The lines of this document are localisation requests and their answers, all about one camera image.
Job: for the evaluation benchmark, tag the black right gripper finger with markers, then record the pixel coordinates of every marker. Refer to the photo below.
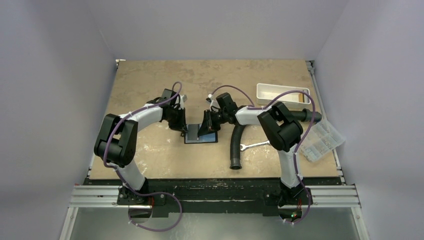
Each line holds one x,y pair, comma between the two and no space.
204,126
215,121

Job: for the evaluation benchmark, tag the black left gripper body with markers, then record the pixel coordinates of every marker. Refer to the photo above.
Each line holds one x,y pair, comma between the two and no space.
176,111

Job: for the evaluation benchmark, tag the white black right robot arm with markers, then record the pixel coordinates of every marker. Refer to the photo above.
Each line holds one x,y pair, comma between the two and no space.
282,129

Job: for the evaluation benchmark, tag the silver open-end wrench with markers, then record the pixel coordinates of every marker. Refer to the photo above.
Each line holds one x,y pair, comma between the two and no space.
244,147

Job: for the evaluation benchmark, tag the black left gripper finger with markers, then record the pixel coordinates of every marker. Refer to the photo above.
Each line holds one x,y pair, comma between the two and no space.
176,123
182,121

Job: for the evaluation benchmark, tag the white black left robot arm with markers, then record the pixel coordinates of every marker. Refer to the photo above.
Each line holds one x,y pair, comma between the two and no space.
116,143

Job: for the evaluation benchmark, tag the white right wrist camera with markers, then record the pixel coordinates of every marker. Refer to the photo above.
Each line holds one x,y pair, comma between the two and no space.
213,104

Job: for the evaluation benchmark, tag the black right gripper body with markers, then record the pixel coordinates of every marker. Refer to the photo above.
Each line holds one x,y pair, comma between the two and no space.
209,120

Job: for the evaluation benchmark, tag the black aluminium base frame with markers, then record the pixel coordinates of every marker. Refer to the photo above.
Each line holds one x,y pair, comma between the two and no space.
217,196

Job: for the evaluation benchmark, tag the clear plastic organizer box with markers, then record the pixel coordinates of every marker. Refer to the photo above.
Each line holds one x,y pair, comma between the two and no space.
322,139

